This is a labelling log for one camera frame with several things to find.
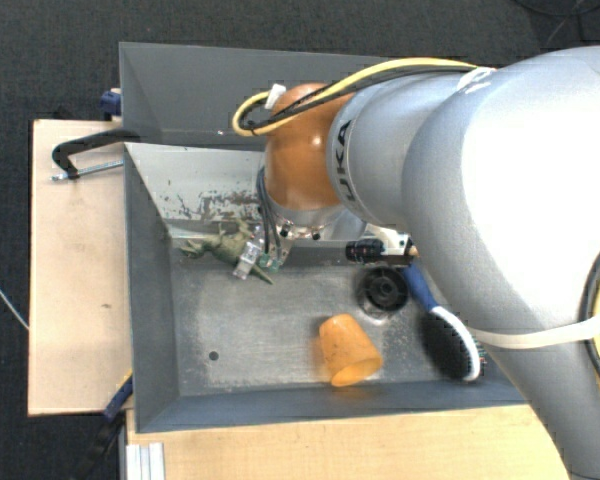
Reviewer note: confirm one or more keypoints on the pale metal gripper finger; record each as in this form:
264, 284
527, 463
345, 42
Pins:
246, 262

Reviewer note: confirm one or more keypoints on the green toy dinosaur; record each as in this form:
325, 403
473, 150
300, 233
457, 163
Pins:
225, 248

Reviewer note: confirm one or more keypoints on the grey metal bin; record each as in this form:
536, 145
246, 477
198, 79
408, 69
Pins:
260, 328

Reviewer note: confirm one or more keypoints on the orange plastic cup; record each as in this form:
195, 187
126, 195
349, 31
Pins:
347, 350

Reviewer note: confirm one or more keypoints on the pale wood flat board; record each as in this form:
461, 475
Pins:
75, 278

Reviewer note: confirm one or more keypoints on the blue and white hairbrush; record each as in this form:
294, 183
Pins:
452, 343

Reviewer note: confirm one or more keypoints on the black cylinder on white bracket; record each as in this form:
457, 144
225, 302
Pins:
365, 251

